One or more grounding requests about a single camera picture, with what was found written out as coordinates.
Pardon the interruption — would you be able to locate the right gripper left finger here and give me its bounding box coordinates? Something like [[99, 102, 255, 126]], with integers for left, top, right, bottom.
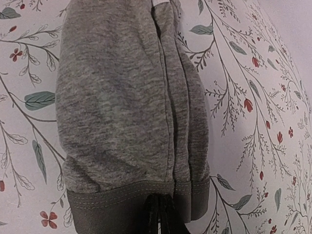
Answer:
[[142, 194, 159, 234]]

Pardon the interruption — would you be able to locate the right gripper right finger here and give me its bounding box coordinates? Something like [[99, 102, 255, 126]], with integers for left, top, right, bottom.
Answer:
[[159, 195, 190, 234]]

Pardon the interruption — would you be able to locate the grey boxer briefs white trim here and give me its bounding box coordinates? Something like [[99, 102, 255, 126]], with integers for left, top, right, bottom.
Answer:
[[56, 0, 210, 234]]

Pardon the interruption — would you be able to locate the floral tablecloth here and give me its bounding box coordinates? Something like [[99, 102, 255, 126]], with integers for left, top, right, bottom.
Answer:
[[0, 0, 312, 234]]

